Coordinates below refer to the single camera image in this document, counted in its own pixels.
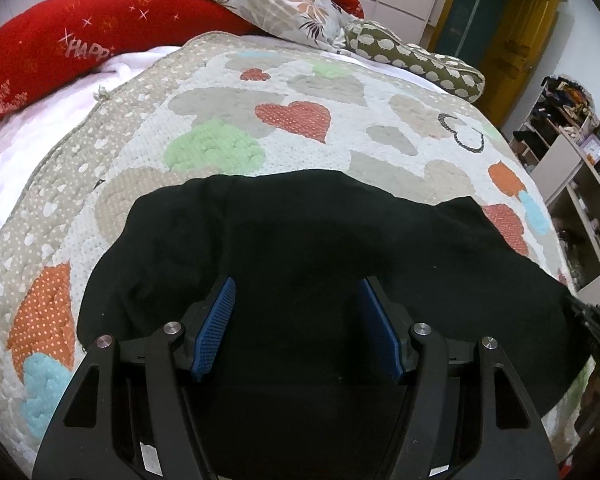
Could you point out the green sheep pattern bolster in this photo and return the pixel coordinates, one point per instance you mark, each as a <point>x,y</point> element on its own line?
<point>410,55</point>

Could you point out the black pants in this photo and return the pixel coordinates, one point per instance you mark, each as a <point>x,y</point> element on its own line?
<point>300,230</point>

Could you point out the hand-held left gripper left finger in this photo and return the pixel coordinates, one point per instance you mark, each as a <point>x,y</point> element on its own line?
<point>215,330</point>

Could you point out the long red pillow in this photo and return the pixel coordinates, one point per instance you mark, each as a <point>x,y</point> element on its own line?
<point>55,25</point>

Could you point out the cluttered shelf rack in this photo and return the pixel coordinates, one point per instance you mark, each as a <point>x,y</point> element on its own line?
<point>555,105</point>

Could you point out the white cabinet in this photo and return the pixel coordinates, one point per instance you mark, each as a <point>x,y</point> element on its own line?
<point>580,195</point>

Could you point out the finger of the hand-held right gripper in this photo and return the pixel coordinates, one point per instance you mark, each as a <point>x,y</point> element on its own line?
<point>592,322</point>

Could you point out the teal curtain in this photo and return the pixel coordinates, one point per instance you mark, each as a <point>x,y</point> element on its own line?
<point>470,10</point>

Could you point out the floral pillow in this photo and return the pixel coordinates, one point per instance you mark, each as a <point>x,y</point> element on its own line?
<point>280,5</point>

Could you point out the white bed sheet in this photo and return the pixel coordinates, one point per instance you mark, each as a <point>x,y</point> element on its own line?
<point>30,150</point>

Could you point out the yellow wooden door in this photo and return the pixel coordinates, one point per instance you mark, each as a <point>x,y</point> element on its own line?
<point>525,35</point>

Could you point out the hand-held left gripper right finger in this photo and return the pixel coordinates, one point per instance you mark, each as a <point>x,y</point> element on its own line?
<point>380,330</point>

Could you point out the heart pattern quilt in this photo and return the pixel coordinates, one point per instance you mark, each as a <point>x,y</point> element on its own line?
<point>300,85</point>

